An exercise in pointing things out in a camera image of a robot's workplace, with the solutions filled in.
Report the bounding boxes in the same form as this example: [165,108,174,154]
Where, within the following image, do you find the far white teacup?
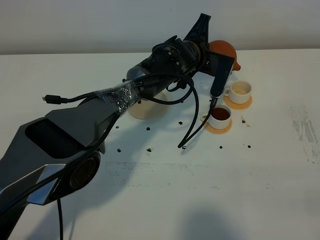
[224,80,252,105]

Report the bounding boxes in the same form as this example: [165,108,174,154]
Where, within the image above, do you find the near white teacup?
[200,104,231,130]

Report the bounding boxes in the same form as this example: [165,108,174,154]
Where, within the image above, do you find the black braided camera cable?
[41,71,221,149]

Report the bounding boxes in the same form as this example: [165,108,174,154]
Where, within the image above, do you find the brown clay teapot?
[209,40,241,71]

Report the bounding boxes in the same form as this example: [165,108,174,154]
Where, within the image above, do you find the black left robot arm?
[0,13,234,240]

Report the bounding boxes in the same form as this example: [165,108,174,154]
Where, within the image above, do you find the beige round teapot saucer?
[128,99,171,120]

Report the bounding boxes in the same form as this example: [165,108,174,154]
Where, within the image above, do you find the white teacup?
[224,80,252,105]
[200,104,231,130]

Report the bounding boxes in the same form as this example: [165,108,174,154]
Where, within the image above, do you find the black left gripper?
[183,12,236,78]

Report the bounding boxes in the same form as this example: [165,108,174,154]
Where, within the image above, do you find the orange round coaster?
[204,117,233,135]
[223,96,253,110]

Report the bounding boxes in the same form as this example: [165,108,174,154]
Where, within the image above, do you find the near orange round coaster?
[204,117,233,135]

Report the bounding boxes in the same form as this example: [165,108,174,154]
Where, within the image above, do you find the grey wrist depth camera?
[210,55,235,98]

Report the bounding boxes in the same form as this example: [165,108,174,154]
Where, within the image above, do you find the far orange round coaster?
[223,96,253,110]

